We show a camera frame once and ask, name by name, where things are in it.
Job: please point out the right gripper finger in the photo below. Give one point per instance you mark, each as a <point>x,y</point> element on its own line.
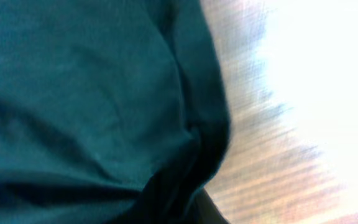
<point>208,213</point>

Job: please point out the black shorts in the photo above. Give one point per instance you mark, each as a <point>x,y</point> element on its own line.
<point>110,111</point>

